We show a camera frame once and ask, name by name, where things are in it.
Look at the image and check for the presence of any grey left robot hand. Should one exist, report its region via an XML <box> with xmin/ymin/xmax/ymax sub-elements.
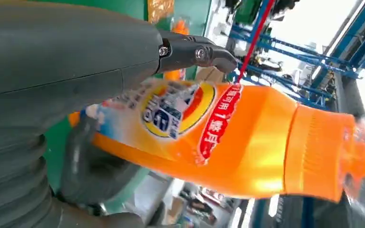
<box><xmin>0</xmin><ymin>0</ymin><xmax>238</xmax><ymax>210</ymax></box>

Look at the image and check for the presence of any orange drink bottle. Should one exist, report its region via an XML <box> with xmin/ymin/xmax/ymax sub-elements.
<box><xmin>163</xmin><ymin>19</ymin><xmax>190</xmax><ymax>82</ymax></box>
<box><xmin>68</xmin><ymin>78</ymin><xmax>365</xmax><ymax>204</ymax></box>

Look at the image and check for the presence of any open cardboard box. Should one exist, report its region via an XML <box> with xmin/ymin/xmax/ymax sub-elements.
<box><xmin>196</xmin><ymin>66</ymin><xmax>232</xmax><ymax>84</ymax></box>

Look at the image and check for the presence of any blue metal rack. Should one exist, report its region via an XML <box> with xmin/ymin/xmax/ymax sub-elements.
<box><xmin>226</xmin><ymin>0</ymin><xmax>365</xmax><ymax>111</ymax></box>

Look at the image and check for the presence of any red strap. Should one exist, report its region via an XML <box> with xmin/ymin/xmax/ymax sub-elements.
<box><xmin>236</xmin><ymin>0</ymin><xmax>276</xmax><ymax>83</ymax></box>

